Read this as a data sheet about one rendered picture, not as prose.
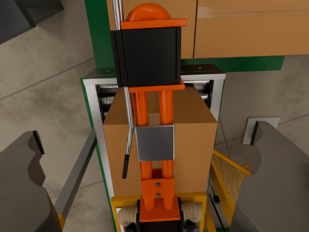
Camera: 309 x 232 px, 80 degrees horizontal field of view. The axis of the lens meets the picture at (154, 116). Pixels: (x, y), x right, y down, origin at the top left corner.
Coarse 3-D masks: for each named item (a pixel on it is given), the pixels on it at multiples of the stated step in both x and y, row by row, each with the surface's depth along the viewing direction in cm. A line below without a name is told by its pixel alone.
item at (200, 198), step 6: (186, 192) 56; (192, 192) 56; (198, 192) 56; (204, 192) 56; (186, 198) 55; (192, 198) 55; (198, 198) 55; (204, 198) 55; (198, 204) 56; (204, 204) 57; (204, 210) 58; (204, 216) 60; (186, 222) 58; (192, 222) 57; (198, 222) 60; (186, 228) 61; (192, 228) 57
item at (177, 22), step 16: (128, 32) 21; (144, 32) 21; (160, 32) 21; (176, 32) 21; (128, 48) 22; (144, 48) 22; (160, 48) 22; (176, 48) 22; (128, 64) 23; (144, 64) 23; (160, 64) 23; (176, 64) 23; (128, 80) 24; (144, 80) 24; (160, 80) 24; (176, 80) 24
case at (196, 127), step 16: (176, 96) 85; (192, 96) 85; (112, 112) 72; (176, 112) 71; (192, 112) 71; (208, 112) 71; (112, 128) 64; (128, 128) 65; (176, 128) 65; (192, 128) 65; (208, 128) 65; (112, 144) 68; (176, 144) 68; (192, 144) 68; (208, 144) 69; (112, 160) 71; (176, 160) 72; (192, 160) 72; (208, 160) 72; (112, 176) 75; (128, 176) 75; (176, 176) 76; (192, 176) 76; (128, 192) 80; (176, 192) 81
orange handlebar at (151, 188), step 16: (128, 16) 22; (144, 16) 22; (160, 16) 22; (144, 96) 27; (160, 96) 27; (144, 112) 28; (160, 112) 28; (144, 176) 34; (160, 176) 37; (144, 192) 35; (160, 192) 35
